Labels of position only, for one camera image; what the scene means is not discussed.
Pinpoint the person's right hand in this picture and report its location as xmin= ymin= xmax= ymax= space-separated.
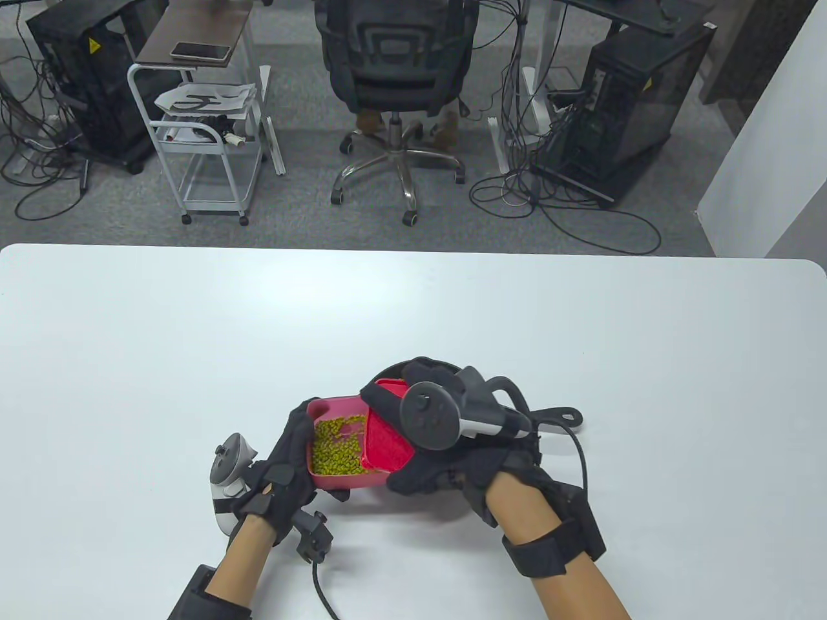
xmin=359 ymin=356 xmax=542 ymax=530

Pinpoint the person's left hand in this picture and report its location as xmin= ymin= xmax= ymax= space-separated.
xmin=233 ymin=399 xmax=351 ymax=548

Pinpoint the red plastic box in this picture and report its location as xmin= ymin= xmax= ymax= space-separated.
xmin=306 ymin=395 xmax=396 ymax=491

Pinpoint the person's left forearm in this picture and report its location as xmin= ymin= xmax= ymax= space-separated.
xmin=204 ymin=513 xmax=280 ymax=620

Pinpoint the person's right forearm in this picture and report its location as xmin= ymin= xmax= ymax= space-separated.
xmin=485 ymin=477 xmax=633 ymax=620

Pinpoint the pile of green beans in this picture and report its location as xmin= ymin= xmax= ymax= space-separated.
xmin=313 ymin=415 xmax=368 ymax=475

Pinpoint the grey and white right controller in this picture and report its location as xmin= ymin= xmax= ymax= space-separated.
xmin=400 ymin=366 xmax=537 ymax=467

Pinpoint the white and grey left controller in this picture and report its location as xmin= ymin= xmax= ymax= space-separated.
xmin=208 ymin=432 xmax=260 ymax=537

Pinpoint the black cast iron skillet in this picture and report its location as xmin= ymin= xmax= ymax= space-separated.
xmin=365 ymin=357 xmax=586 ymax=435

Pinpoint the white desk leg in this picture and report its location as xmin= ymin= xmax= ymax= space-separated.
xmin=257 ymin=65 xmax=286 ymax=177
xmin=487 ymin=0 xmax=564 ymax=175

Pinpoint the white device on cart shelf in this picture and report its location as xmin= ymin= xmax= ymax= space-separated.
xmin=160 ymin=121 xmax=247 ymax=148

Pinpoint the white printed paper bag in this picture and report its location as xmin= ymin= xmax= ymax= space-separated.
xmin=153 ymin=82 xmax=258 ymax=121

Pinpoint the black office chair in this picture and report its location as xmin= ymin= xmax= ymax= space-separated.
xmin=314 ymin=0 xmax=481 ymax=227

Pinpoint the black computer tower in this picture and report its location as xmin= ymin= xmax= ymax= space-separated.
xmin=25 ymin=0 xmax=170 ymax=175
xmin=532 ymin=21 xmax=718 ymax=209

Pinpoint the black smartphone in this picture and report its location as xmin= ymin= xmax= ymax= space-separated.
xmin=170 ymin=42 xmax=233 ymax=64

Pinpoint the white cart with wooden top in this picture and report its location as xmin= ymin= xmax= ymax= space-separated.
xmin=127 ymin=0 xmax=269 ymax=227

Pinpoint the black desk top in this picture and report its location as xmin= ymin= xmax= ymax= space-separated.
xmin=561 ymin=0 xmax=706 ymax=34

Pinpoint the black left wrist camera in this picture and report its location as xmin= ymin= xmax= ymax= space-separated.
xmin=291 ymin=508 xmax=335 ymax=564

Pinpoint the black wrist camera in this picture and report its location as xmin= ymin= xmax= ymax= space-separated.
xmin=546 ymin=479 xmax=608 ymax=563
xmin=291 ymin=508 xmax=335 ymax=564

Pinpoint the black left wrist camera cable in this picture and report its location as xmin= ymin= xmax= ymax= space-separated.
xmin=311 ymin=559 xmax=344 ymax=620

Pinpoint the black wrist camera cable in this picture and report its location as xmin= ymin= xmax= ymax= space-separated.
xmin=311 ymin=559 xmax=344 ymax=620
xmin=561 ymin=423 xmax=590 ymax=495

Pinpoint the black right forearm strap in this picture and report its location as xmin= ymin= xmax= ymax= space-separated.
xmin=501 ymin=515 xmax=607 ymax=577

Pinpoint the black forearm strap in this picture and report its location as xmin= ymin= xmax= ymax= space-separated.
xmin=501 ymin=515 xmax=607 ymax=577
xmin=166 ymin=564 xmax=254 ymax=620

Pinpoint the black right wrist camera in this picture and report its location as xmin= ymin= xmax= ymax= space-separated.
xmin=546 ymin=479 xmax=608 ymax=563

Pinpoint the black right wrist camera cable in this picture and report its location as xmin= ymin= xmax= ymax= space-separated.
xmin=561 ymin=423 xmax=590 ymax=495

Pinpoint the black left forearm strap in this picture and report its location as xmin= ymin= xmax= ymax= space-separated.
xmin=166 ymin=564 xmax=254 ymax=620

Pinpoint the tangle of black cables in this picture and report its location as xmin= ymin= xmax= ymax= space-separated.
xmin=468 ymin=0 xmax=663 ymax=256
xmin=0 ymin=0 xmax=91 ymax=222

